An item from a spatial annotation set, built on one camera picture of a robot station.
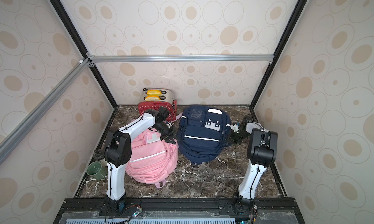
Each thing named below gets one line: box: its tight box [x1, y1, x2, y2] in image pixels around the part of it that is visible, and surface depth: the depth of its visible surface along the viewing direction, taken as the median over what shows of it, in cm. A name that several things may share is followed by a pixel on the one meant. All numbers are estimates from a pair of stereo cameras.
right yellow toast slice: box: [144, 95, 161, 101], surface depth 100 cm
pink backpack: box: [125, 129, 179, 189], surface depth 86 cm
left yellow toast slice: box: [146, 89, 163, 96], surface depth 104 cm
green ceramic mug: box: [86, 161, 109, 180], surface depth 83 cm
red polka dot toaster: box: [137, 88, 178, 123], surface depth 102 cm
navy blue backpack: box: [177, 105, 232, 165], surface depth 102 cm
